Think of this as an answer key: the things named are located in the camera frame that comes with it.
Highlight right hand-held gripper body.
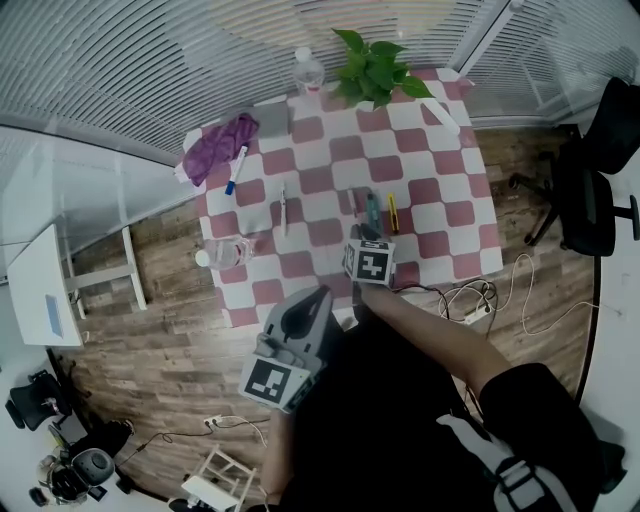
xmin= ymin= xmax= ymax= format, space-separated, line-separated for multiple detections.
xmin=343 ymin=221 xmax=398 ymax=307

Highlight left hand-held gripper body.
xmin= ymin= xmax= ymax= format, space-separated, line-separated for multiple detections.
xmin=238 ymin=333 xmax=329 ymax=414

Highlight white marker with blue cap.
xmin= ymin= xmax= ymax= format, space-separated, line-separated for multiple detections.
xmin=224 ymin=144 xmax=250 ymax=196

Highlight person's left forearm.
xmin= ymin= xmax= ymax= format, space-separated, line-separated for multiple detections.
xmin=259 ymin=409 xmax=296 ymax=501

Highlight person's right forearm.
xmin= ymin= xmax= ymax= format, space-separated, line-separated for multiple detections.
xmin=360 ymin=284 xmax=514 ymax=396

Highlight checkered tablecloth table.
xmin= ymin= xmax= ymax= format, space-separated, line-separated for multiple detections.
xmin=174 ymin=67 xmax=505 ymax=329

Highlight black mesh office chair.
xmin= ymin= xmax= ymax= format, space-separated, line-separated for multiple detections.
xmin=508 ymin=77 xmax=640 ymax=257

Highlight light wooden rack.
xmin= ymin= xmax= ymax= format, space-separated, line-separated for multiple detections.
xmin=192 ymin=443 xmax=259 ymax=506

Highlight lying clear water bottle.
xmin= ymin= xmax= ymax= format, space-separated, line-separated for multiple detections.
xmin=194 ymin=235 xmax=256 ymax=271

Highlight person's black clothing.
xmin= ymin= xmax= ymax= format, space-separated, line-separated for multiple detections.
xmin=244 ymin=304 xmax=629 ymax=512

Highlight white box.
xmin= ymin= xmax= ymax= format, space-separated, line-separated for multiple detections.
xmin=180 ymin=474 xmax=237 ymax=512

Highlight long white strip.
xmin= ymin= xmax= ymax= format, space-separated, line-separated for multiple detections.
xmin=422 ymin=97 xmax=461 ymax=137

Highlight white paper sheets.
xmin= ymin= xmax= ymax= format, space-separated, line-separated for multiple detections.
xmin=173 ymin=159 xmax=206 ymax=190

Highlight potted green plant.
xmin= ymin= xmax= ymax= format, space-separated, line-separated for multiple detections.
xmin=332 ymin=28 xmax=435 ymax=111

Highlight purple cloth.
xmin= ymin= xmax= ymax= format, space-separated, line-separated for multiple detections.
xmin=182 ymin=113 xmax=260 ymax=187

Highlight black equipment pile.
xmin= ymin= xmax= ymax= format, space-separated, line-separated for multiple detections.
xmin=27 ymin=419 xmax=136 ymax=507

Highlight upright clear water bottle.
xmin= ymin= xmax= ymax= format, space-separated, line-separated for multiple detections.
xmin=292 ymin=46 xmax=326 ymax=97

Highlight blue card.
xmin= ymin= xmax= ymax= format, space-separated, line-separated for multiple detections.
xmin=44 ymin=293 xmax=65 ymax=337

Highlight white side table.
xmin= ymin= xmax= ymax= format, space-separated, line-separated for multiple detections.
xmin=5 ymin=223 xmax=149 ymax=348

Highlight black cable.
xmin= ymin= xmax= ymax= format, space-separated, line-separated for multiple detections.
xmin=389 ymin=282 xmax=500 ymax=341

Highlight long white cable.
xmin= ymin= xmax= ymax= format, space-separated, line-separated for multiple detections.
xmin=499 ymin=252 xmax=599 ymax=336

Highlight white grey harness strap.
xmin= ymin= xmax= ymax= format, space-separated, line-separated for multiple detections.
xmin=436 ymin=412 xmax=581 ymax=512

